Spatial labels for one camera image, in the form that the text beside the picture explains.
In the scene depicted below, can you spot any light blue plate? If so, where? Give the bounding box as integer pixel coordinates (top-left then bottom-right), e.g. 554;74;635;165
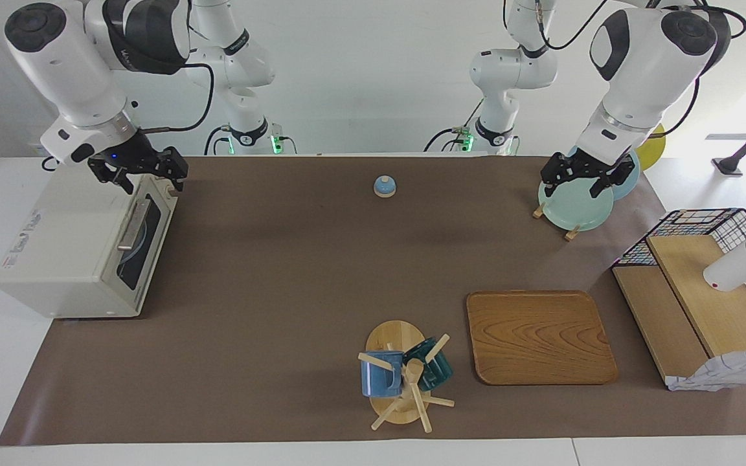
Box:
120;214;148;266

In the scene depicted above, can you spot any glass oven door with handle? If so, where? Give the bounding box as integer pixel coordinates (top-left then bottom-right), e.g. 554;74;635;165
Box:
114;175;179;306

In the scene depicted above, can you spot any cream toaster oven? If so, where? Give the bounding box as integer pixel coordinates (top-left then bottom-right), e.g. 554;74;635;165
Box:
0;165;179;319

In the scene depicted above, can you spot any pale blue racked plate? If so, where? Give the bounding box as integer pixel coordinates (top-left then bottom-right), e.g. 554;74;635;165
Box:
567;146;640;201

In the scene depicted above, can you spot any mint green plate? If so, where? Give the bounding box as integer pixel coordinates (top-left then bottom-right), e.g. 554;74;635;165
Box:
538;178;615;232

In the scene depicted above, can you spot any wooden plate rack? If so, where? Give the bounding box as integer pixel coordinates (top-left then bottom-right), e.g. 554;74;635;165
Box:
533;203;581;241

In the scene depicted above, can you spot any yellow plate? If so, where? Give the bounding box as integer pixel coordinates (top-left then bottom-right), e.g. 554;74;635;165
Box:
635;123;666;172

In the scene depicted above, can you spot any brown wooden tray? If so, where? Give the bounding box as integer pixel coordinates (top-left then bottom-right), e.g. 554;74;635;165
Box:
466;290;619;386

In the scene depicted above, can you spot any brown table mat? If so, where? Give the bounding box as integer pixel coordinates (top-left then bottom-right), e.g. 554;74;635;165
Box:
0;155;746;447

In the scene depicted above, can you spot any white bottle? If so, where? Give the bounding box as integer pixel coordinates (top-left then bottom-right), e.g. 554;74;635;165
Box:
703;220;746;293

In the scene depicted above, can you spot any light wooden shelf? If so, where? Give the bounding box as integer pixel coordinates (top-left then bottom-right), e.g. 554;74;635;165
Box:
611;234;746;389

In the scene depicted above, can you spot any teal mug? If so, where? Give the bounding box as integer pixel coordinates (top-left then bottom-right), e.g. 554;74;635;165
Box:
403;337;454;392

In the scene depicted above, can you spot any wooden mug tree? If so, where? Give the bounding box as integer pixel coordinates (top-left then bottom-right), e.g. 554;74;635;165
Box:
357;320;455;433

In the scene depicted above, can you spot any white patterned cloth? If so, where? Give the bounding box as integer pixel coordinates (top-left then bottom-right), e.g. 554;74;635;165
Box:
666;348;746;392

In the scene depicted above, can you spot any blue mug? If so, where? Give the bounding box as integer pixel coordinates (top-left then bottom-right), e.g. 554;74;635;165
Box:
361;351;405;398

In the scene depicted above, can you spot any black base cable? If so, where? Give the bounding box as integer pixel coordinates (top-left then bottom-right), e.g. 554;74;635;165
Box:
424;126;471;153
204;126;231;156

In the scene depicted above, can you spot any black wire basket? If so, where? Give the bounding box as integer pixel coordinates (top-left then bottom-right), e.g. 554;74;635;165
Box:
611;208;746;344

